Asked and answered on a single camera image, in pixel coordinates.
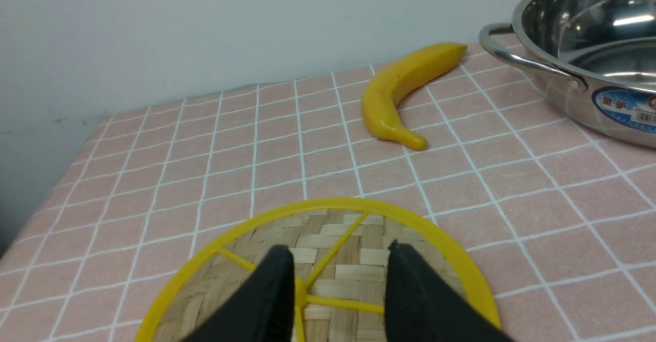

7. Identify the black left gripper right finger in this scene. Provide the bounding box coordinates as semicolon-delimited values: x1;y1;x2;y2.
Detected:
384;240;512;341

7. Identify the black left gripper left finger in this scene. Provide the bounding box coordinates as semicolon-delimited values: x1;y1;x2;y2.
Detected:
183;245;295;341

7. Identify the yellow woven bamboo steamer lid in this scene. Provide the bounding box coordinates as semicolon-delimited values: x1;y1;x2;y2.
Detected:
134;197;501;341

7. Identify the stainless steel pot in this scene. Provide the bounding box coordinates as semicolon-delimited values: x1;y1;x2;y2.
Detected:
479;0;655;148

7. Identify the pink checkered tablecloth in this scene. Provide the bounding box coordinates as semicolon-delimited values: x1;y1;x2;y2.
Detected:
2;46;654;341

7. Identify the yellow plastic banana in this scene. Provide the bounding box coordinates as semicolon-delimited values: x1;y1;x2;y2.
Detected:
361;42;468;151

